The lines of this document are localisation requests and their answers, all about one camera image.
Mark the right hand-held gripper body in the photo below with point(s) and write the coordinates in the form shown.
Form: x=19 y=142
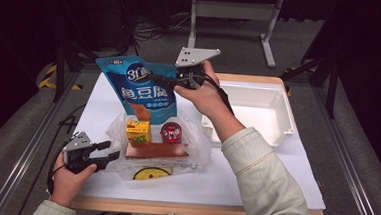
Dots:
x=191 y=55

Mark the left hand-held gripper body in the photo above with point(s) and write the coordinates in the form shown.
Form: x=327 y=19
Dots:
x=79 y=144

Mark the blue snack pouch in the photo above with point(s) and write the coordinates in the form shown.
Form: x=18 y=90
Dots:
x=136 y=90

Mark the yellow snack box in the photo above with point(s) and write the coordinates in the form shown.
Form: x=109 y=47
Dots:
x=138 y=131

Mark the long brown box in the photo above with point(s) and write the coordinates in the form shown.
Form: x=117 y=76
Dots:
x=155 y=150

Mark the red can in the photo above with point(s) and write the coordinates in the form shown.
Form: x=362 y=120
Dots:
x=171 y=132

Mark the translucent smiley plastic bag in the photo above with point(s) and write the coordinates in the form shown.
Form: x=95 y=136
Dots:
x=196 y=148

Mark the white plastic bin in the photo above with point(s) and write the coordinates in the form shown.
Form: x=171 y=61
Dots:
x=261 y=115

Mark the person's left hand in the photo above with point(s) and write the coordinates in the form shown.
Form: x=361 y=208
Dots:
x=66 y=186

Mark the person's right hand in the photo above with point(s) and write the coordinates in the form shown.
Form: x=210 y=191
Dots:
x=209 y=100

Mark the white metal stand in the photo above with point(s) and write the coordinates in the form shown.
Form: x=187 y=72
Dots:
x=234 y=10

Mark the black tripod stand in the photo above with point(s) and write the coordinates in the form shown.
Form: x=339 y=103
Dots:
x=331 y=96
x=59 y=79

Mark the yellow black striped tape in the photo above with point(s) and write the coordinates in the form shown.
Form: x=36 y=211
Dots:
x=46 y=78

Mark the white table mat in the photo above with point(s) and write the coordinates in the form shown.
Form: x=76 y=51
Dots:
x=206 y=192

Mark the aluminium frame rail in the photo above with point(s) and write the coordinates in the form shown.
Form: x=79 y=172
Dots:
x=349 y=160
x=17 y=170

